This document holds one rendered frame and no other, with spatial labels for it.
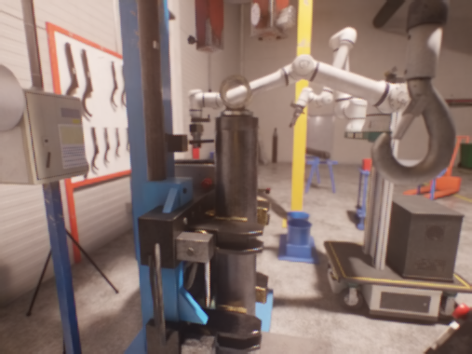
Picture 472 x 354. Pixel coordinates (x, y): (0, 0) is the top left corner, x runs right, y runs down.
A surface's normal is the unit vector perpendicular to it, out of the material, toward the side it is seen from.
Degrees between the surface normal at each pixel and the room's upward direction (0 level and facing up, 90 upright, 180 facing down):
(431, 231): 90
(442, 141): 90
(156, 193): 90
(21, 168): 90
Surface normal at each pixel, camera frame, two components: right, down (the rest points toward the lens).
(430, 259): -0.17, 0.18
